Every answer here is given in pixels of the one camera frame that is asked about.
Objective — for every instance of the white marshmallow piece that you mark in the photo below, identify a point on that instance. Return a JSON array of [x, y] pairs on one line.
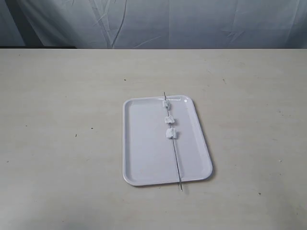
[[171, 133], [169, 119], [166, 104]]

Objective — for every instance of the thin metal skewer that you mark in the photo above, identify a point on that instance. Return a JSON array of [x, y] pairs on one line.
[[174, 148]]

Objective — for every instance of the white rectangular plastic tray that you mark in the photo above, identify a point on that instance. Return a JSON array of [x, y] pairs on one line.
[[148, 156]]

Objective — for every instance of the grey fabric backdrop curtain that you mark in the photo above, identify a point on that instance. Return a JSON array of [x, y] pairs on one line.
[[154, 24]]

